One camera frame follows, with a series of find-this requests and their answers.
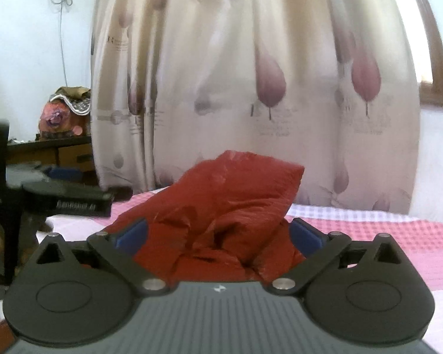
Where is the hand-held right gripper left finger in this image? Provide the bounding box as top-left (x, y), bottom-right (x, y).
top-left (35, 217), bottom-right (170, 297)

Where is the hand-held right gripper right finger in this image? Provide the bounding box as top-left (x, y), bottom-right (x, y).
top-left (268, 217), bottom-right (405, 297)

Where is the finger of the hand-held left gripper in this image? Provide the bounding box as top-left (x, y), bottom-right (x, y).
top-left (7, 161), bottom-right (85, 189)
top-left (21, 181), bottom-right (116, 218)

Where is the red puffer jacket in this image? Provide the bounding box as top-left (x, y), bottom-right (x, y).
top-left (105, 150), bottom-right (305, 286)

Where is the wooden side cabinet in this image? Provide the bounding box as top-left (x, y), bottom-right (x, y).
top-left (5, 136), bottom-right (98, 189)

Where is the pink printed bag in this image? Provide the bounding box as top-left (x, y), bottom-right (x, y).
top-left (38, 86), bottom-right (94, 141)

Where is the pink checked bed sheet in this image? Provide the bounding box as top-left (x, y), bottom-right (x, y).
top-left (35, 187), bottom-right (443, 345)

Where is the leaf print curtain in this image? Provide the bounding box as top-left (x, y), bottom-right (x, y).
top-left (89, 0), bottom-right (422, 215)

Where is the hanging wall cable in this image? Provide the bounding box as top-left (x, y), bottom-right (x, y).
top-left (45, 0), bottom-right (75, 90)

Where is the wooden window frame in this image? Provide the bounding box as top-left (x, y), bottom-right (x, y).
top-left (403, 0), bottom-right (443, 110)

